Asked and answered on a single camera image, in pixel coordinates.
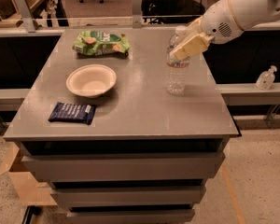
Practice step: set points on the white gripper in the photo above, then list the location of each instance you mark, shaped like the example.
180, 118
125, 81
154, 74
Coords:
219, 22

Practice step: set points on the clear plastic water bottle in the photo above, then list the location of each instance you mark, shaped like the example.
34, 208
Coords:
176, 70

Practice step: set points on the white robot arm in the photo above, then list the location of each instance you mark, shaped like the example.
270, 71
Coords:
249, 13

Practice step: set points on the clear hand sanitizer bottle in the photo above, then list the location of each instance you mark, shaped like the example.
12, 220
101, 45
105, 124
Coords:
266, 78

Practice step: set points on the white paper bowl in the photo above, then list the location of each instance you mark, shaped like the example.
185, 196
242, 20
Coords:
91, 80

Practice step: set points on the green snack bag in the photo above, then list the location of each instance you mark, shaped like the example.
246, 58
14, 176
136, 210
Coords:
96, 43

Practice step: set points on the grey drawer cabinet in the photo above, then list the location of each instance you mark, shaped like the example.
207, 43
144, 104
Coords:
146, 155

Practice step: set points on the dark blue snack packet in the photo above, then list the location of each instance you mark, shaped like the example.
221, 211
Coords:
66, 112

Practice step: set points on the cardboard box on floor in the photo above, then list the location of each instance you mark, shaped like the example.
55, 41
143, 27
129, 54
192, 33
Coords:
29, 190

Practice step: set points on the middle metal bracket post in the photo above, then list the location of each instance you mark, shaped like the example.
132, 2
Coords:
136, 13

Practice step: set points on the metal bracket post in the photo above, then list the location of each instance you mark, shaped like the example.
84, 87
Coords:
26, 16
136, 13

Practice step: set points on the left metal bracket post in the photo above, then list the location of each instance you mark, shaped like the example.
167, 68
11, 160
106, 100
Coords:
26, 16

